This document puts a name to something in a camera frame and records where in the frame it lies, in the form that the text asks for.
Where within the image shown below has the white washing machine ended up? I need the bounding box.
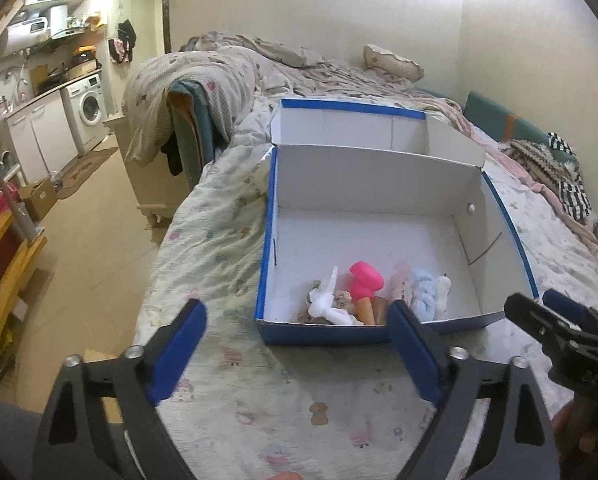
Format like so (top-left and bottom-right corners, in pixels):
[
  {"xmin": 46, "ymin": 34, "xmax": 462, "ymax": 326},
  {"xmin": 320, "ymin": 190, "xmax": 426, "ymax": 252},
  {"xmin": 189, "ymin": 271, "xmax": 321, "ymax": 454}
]
[{"xmin": 60, "ymin": 74, "xmax": 110, "ymax": 155}]

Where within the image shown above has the pink plastic toy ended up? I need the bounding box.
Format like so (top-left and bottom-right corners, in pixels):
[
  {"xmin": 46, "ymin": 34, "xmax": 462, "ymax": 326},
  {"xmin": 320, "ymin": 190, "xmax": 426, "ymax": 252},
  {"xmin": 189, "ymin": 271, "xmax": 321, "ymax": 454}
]
[{"xmin": 349, "ymin": 260, "xmax": 383, "ymax": 301}]

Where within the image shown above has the white and red plush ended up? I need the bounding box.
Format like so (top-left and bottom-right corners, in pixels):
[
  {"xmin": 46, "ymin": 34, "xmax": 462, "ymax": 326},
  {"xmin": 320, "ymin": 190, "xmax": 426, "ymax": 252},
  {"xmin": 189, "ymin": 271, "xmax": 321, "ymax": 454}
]
[{"xmin": 311, "ymin": 265, "xmax": 360, "ymax": 326}]

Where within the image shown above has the black hanging garment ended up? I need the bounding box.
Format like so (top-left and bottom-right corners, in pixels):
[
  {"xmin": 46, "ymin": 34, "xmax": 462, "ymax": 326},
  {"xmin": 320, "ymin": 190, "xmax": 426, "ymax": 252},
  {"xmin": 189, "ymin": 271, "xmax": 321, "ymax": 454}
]
[{"xmin": 117, "ymin": 19, "xmax": 137, "ymax": 48}]

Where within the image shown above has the beige pillow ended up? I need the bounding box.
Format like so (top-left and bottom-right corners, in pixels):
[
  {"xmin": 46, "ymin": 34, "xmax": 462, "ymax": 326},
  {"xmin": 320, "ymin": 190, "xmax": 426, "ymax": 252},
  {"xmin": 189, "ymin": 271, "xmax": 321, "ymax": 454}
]
[{"xmin": 363, "ymin": 44, "xmax": 425, "ymax": 81}]

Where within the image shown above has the white kitchen cabinet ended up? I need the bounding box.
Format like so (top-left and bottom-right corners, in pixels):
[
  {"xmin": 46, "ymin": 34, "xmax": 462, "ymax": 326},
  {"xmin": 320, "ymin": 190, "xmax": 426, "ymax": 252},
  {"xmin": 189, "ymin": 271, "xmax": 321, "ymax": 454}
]
[{"xmin": 6, "ymin": 92, "xmax": 80, "ymax": 186}]

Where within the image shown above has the yellow rack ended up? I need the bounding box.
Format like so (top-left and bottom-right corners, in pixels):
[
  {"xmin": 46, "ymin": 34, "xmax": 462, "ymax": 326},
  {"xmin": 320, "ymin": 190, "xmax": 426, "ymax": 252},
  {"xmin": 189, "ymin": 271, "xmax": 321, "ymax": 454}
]
[{"xmin": 0, "ymin": 160, "xmax": 47, "ymax": 366}]

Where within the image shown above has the beige draped blanket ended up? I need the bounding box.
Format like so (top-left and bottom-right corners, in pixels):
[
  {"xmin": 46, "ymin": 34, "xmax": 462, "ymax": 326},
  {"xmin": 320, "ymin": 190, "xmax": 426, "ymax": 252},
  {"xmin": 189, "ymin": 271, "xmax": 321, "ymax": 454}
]
[{"xmin": 123, "ymin": 49, "xmax": 260, "ymax": 165}]

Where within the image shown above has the pink blanket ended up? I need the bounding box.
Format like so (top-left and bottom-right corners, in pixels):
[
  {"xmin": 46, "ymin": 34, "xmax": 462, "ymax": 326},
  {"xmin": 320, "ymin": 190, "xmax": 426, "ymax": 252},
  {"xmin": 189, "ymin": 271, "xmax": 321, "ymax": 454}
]
[{"xmin": 419, "ymin": 95, "xmax": 570, "ymax": 201}]

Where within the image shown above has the black and white striped cloth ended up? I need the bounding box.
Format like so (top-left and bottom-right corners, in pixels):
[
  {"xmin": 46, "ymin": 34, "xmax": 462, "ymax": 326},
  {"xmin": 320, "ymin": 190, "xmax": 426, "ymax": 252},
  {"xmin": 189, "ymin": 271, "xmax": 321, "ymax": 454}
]
[{"xmin": 546, "ymin": 132, "xmax": 594, "ymax": 223}]

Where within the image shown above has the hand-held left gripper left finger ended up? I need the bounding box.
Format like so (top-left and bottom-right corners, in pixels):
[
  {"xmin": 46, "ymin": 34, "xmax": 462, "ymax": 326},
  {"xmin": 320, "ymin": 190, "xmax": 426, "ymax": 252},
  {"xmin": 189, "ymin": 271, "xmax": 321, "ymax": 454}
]
[{"xmin": 31, "ymin": 299, "xmax": 207, "ymax": 480}]

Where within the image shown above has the beige rumpled duvet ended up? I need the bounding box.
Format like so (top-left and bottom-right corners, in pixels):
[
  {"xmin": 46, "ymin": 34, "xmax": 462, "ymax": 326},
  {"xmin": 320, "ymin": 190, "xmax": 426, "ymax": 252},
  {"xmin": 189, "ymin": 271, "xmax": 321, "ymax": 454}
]
[{"xmin": 179, "ymin": 32, "xmax": 430, "ymax": 101}]

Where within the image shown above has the brown cardboard box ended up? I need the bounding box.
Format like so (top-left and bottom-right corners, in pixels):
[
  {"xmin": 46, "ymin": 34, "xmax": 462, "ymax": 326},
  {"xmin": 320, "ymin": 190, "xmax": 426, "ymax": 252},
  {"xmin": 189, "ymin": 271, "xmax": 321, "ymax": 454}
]
[{"xmin": 19, "ymin": 176, "xmax": 58, "ymax": 222}]

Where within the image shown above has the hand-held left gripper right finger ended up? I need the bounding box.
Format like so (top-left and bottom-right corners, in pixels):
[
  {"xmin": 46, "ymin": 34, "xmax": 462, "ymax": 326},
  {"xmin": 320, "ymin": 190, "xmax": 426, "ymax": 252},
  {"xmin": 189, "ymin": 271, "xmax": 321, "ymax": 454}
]
[{"xmin": 386, "ymin": 301, "xmax": 562, "ymax": 480}]

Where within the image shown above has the black hanging cloth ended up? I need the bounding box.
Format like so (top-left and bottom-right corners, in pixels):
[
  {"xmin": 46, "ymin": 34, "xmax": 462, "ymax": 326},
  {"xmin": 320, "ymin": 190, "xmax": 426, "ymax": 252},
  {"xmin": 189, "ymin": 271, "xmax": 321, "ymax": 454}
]
[{"xmin": 161, "ymin": 135, "xmax": 185, "ymax": 177}]

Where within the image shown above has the pink hanging garment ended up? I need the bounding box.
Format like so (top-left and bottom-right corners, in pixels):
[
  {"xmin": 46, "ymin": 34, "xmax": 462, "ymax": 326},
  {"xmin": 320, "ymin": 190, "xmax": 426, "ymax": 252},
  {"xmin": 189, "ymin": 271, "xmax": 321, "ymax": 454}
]
[{"xmin": 108, "ymin": 37, "xmax": 132, "ymax": 64}]

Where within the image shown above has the white blue-edged cardboard box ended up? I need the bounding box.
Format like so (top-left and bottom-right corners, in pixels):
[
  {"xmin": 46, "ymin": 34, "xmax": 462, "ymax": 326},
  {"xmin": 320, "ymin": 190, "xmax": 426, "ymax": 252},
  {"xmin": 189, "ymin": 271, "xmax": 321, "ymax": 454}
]
[{"xmin": 254, "ymin": 98, "xmax": 540, "ymax": 346}]

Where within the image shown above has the white water heater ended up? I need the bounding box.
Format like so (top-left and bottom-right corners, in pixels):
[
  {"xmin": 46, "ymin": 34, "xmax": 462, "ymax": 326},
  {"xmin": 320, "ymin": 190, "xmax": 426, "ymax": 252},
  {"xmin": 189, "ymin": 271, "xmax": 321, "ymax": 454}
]
[{"xmin": 1, "ymin": 16, "xmax": 50, "ymax": 56}]

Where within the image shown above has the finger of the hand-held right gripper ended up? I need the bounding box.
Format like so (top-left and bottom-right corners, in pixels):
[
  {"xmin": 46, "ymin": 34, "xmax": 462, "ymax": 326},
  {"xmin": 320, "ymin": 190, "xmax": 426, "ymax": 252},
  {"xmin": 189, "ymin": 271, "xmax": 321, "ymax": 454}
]
[
  {"xmin": 543, "ymin": 290, "xmax": 598, "ymax": 333},
  {"xmin": 504, "ymin": 292, "xmax": 587, "ymax": 356}
]

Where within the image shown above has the orange-brown soft toy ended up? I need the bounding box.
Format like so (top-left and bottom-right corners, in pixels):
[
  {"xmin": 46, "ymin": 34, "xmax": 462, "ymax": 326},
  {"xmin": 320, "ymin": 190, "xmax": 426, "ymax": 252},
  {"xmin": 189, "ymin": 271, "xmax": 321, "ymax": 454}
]
[{"xmin": 355, "ymin": 296, "xmax": 390, "ymax": 326}]

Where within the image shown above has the person's right hand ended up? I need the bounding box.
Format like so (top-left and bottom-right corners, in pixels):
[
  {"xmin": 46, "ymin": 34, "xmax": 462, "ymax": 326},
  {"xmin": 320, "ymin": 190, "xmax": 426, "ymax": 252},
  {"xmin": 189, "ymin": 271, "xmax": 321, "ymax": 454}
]
[{"xmin": 553, "ymin": 399, "xmax": 598, "ymax": 467}]

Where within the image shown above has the light blue knotted cloth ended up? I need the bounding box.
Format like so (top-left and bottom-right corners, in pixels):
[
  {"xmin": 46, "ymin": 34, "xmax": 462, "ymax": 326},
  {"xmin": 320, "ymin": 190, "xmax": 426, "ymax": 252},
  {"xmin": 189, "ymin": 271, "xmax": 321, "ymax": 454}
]
[{"xmin": 409, "ymin": 269, "xmax": 441, "ymax": 321}]

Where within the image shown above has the teal headboard with orange stripe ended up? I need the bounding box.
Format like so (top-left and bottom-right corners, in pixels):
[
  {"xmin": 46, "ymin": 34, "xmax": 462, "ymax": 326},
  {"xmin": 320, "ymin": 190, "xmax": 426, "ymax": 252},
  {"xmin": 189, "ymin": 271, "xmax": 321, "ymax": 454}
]
[{"xmin": 466, "ymin": 90, "xmax": 580, "ymax": 161}]

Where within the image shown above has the range hood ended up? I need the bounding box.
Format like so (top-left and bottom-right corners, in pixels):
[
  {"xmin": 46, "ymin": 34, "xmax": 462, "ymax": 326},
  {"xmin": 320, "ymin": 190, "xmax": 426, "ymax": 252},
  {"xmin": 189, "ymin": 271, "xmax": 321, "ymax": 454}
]
[{"xmin": 49, "ymin": 4, "xmax": 87, "ymax": 41}]

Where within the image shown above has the brown door mat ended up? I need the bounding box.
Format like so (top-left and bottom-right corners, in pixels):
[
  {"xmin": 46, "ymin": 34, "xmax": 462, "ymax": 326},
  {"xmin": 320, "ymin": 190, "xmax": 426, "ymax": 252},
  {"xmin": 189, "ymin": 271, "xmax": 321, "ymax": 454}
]
[{"xmin": 56, "ymin": 146, "xmax": 120, "ymax": 200}]

